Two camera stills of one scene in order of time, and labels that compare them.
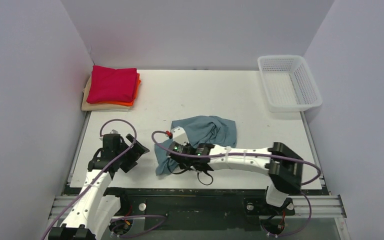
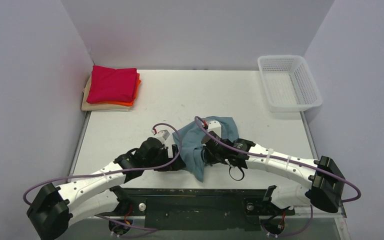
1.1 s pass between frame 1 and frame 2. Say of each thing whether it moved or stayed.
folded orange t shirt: stayed
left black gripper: moved
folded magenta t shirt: stayed
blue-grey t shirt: moved
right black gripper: moved
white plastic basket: stayed
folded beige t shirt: stayed
